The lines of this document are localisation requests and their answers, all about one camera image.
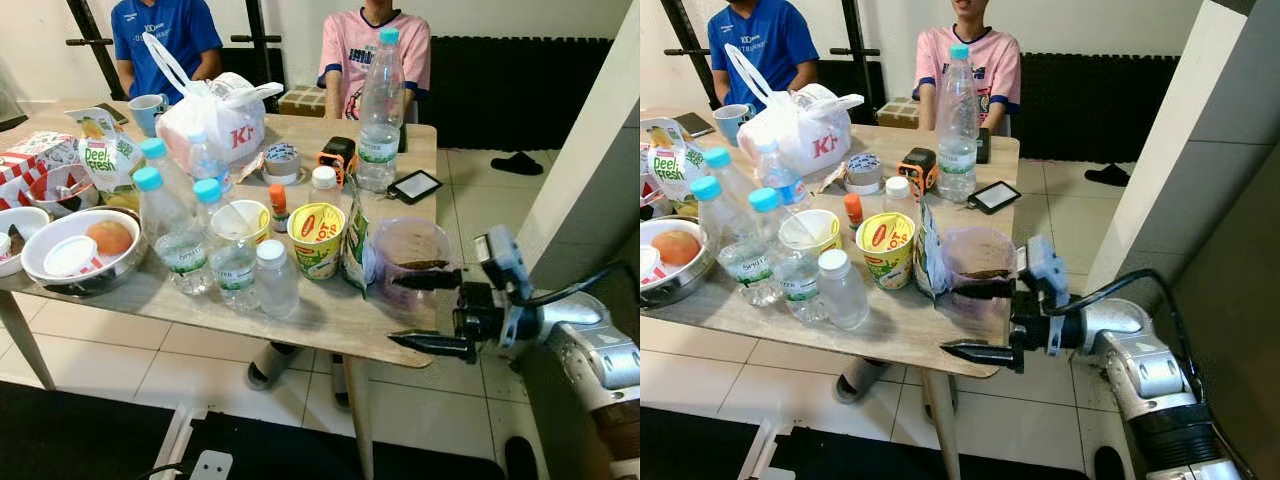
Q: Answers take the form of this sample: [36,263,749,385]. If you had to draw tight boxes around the green snack bag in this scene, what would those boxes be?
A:
[912,205,946,299]
[342,195,373,291]

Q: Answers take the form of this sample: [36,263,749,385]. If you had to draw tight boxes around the person in blue shirt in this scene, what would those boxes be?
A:
[707,0,821,109]
[110,0,223,101]

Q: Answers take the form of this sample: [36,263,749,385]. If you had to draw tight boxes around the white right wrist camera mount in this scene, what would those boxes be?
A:
[474,225,541,349]
[1018,235,1073,356]

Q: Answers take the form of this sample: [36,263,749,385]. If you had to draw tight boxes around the white capped jar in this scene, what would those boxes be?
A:
[884,176,919,219]
[308,166,343,211]

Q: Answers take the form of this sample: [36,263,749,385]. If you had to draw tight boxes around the tall clear water bottle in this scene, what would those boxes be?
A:
[356,27,407,193]
[934,43,983,204]

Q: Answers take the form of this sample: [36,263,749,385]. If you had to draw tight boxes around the white flat strip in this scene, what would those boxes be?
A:
[150,405,201,480]
[735,420,791,480]

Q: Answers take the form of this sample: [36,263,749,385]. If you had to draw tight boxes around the yellow green noodle cup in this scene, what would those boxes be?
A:
[856,212,917,291]
[287,203,347,281]

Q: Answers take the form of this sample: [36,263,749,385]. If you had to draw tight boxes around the white bowl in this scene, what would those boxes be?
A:
[0,207,51,278]

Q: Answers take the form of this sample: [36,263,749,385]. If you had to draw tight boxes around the blue capped soda bottle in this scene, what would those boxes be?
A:
[193,178,261,311]
[133,166,213,296]
[748,188,826,323]
[690,176,776,307]
[140,138,196,216]
[703,147,761,226]

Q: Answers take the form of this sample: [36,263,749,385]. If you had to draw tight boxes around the metal bowl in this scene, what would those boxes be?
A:
[20,208,149,297]
[640,215,719,309]

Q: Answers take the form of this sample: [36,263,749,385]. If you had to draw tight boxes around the green white juice pack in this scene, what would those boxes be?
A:
[642,118,709,216]
[68,108,146,206]

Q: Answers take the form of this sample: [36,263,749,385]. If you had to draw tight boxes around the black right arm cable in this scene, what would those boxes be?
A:
[1065,268,1206,401]
[520,260,641,306]

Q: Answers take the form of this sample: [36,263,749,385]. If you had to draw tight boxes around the black ribbed panel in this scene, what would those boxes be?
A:
[1015,52,1181,164]

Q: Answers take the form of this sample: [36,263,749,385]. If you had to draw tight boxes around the grey tape roll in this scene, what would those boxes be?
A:
[262,142,305,187]
[845,153,883,196]

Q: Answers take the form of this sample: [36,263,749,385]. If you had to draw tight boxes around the small cardboard box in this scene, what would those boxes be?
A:
[278,86,327,118]
[876,97,921,129]

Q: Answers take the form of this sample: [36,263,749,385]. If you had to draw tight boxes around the yellow paper cup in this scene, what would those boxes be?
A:
[778,208,843,256]
[210,200,271,246]

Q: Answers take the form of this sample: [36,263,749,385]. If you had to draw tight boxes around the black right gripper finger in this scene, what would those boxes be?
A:
[388,331,479,363]
[940,340,1026,373]
[393,270,466,293]
[950,280,1016,301]

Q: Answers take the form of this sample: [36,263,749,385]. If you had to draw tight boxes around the black floor mat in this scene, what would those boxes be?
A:
[640,405,1101,480]
[0,380,506,480]

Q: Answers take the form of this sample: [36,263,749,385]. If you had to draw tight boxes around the blue mug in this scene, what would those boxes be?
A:
[713,103,756,148]
[128,94,169,138]

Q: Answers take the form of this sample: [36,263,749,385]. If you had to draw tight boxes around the white plastic shopping bag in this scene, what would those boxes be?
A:
[724,43,866,179]
[142,33,285,171]

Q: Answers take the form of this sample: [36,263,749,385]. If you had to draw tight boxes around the orange black device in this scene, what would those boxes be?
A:
[318,137,358,186]
[897,147,939,196]

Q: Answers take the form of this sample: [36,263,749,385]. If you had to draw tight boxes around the black e-reader tablet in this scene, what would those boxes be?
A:
[388,170,443,205]
[966,180,1023,215]

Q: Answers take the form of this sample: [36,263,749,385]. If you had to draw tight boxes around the red white food box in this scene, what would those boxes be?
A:
[0,133,79,211]

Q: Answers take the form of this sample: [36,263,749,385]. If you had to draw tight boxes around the orange fruit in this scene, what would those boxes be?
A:
[652,230,701,267]
[86,220,134,256]

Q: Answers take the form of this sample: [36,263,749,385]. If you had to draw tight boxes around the small white capped clear bottle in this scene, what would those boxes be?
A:
[818,249,869,332]
[255,240,301,321]

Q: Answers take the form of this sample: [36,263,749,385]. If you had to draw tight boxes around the small blue label bottle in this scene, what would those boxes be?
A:
[755,140,806,209]
[188,130,233,196]

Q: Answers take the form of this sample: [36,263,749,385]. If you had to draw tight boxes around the person in pink shirt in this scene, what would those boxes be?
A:
[318,0,433,123]
[912,0,1023,136]

